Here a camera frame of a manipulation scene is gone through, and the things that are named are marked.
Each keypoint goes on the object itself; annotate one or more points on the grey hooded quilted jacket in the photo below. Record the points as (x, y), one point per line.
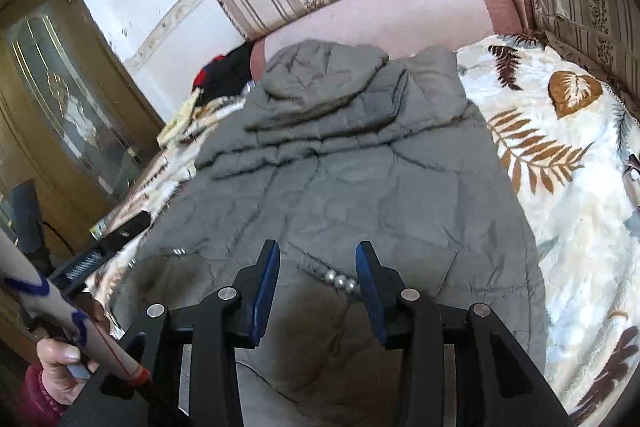
(375, 167)

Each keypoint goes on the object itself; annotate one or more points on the leaf print blanket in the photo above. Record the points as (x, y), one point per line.
(575, 217)

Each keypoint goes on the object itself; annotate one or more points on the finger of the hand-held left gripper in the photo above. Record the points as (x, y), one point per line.
(132, 224)

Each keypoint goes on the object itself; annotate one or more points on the person's left forearm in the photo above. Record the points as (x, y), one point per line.
(35, 402)

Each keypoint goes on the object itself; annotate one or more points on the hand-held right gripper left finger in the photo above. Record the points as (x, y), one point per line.
(265, 297)

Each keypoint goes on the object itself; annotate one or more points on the black and red clothes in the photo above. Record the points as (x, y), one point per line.
(227, 69)

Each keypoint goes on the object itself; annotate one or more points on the clear plastic wrapper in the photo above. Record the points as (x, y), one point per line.
(249, 89)

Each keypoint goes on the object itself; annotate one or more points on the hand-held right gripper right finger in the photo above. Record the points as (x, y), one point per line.
(370, 297)

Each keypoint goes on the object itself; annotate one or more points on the green printed box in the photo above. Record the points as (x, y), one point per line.
(105, 227)

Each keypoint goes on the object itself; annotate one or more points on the wooden door with glass panel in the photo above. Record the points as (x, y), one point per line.
(60, 107)

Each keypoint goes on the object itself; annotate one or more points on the person's left hand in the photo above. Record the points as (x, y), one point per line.
(57, 369)

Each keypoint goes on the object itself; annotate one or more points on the yellow cloth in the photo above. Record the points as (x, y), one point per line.
(177, 122)

